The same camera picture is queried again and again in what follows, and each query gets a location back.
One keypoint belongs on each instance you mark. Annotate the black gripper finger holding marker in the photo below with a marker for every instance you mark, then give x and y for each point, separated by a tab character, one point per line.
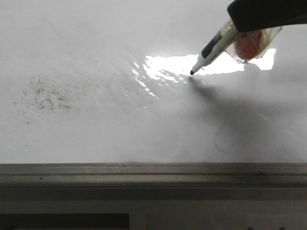
251	15

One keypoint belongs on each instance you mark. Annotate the red magnet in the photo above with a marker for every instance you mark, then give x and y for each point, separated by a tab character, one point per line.
254	44

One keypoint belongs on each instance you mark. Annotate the white black whiteboard marker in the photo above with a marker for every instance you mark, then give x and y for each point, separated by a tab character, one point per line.
218	44

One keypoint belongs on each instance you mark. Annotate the white plastic marker tray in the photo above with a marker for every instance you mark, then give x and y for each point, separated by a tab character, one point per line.
182	215

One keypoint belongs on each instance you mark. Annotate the white whiteboard with metal frame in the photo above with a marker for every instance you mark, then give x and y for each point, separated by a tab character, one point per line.
96	101

